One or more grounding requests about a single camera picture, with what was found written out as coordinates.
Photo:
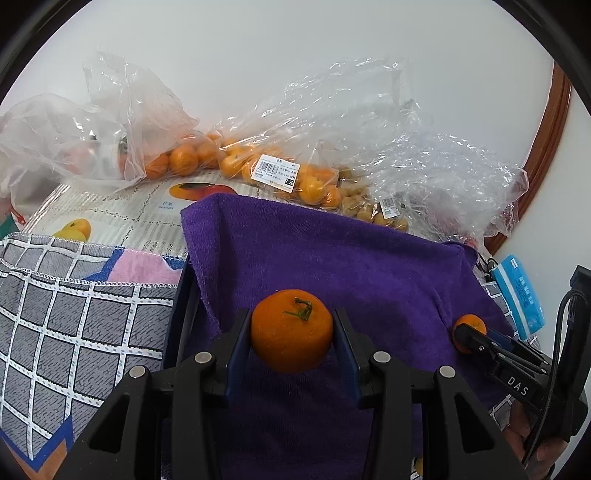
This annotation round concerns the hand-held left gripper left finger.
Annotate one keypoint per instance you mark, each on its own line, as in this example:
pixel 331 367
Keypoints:
pixel 238 353

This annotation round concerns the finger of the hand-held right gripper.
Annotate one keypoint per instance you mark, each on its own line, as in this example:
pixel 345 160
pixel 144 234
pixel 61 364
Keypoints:
pixel 475 344
pixel 505 340

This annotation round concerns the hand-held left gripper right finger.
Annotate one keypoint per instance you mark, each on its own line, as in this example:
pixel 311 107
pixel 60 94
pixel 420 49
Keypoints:
pixel 348 357

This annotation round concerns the small orange kumquat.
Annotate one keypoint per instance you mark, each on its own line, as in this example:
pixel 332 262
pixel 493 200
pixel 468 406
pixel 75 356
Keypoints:
pixel 474 322
pixel 418 466

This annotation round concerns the large orange mandarin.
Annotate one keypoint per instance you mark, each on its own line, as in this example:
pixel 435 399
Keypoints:
pixel 291 339

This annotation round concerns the heap of small brownish fruits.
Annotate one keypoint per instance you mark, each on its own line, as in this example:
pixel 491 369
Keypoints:
pixel 358 203

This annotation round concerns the person's right hand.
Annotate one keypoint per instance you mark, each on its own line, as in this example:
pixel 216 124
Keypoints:
pixel 521 427

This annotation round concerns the blue tissue pack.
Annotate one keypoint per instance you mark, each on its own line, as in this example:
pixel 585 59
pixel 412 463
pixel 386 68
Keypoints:
pixel 517 295

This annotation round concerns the purple towel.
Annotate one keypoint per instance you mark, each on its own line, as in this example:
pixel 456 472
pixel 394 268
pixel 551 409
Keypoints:
pixel 346 258

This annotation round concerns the grey grid-patterned blanket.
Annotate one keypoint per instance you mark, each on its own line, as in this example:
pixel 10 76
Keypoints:
pixel 69 332

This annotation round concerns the fruit-printed carton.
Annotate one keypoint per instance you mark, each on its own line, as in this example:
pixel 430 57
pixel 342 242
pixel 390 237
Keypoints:
pixel 138 212

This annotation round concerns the clear bag with small label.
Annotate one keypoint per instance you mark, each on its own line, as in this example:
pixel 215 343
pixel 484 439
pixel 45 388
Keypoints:
pixel 443 170

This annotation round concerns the heap of bagged mandarins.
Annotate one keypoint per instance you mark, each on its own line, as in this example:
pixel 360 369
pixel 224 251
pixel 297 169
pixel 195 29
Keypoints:
pixel 231 166

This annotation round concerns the clear bag with large label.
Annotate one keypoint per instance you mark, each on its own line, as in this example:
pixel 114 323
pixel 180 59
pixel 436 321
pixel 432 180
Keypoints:
pixel 332 106

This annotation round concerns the crumpled clear plastic bag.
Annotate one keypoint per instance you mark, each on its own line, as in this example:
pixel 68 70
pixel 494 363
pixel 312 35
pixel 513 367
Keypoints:
pixel 134 106

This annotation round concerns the white plastic bag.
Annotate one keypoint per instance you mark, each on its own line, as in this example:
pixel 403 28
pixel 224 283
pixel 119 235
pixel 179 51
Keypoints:
pixel 41 134

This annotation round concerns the brown wooden door frame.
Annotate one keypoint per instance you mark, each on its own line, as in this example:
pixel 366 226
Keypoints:
pixel 554 120

